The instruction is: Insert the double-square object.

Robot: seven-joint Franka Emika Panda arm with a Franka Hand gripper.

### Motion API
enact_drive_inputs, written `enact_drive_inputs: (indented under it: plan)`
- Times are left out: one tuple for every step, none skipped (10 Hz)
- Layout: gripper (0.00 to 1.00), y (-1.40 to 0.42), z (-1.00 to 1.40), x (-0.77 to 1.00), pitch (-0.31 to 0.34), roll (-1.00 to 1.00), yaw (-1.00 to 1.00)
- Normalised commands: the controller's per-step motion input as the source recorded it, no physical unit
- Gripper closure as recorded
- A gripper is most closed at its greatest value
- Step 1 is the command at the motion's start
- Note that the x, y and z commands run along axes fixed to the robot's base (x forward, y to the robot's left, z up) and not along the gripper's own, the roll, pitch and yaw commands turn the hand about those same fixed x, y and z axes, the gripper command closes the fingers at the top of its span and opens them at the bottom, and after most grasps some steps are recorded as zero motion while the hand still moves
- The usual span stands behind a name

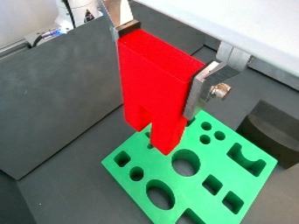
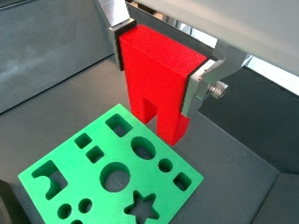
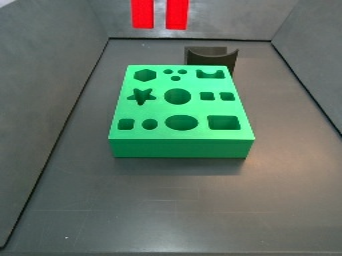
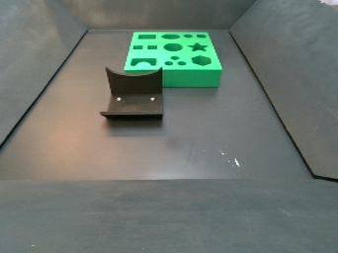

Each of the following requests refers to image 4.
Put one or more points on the black curved holder stand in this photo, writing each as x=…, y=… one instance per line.
x=137, y=95

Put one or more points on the green shape sorter block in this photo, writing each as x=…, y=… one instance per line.
x=183, y=54

